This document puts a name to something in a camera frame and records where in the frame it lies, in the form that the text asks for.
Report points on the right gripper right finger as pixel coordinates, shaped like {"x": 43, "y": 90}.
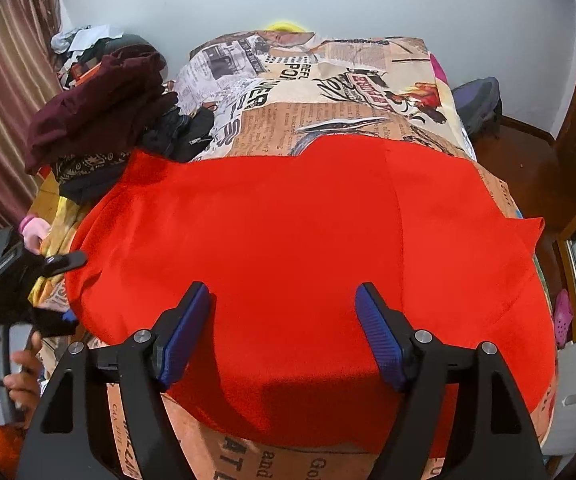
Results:
{"x": 492, "y": 435}

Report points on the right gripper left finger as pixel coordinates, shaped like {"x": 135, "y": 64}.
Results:
{"x": 71, "y": 435}

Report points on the red hooded jacket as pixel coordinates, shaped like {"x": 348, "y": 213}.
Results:
{"x": 283, "y": 242}

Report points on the pink plush toy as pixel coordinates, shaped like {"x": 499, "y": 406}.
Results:
{"x": 33, "y": 230}

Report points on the yellow orange cloth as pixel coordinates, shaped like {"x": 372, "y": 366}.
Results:
{"x": 50, "y": 293}

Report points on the black patterned garment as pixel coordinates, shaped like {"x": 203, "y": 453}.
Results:
{"x": 86, "y": 179}

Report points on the pink slipper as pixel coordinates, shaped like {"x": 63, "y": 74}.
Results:
{"x": 563, "y": 317}

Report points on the maroon garment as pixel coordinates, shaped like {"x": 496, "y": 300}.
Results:
{"x": 104, "y": 114}

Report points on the black jacket on bed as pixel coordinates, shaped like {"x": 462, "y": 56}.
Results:
{"x": 180, "y": 137}

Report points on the newspaper print bed sheet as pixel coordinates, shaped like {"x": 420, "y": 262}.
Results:
{"x": 273, "y": 94}

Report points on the yellow round object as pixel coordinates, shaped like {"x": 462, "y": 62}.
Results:
{"x": 284, "y": 26}

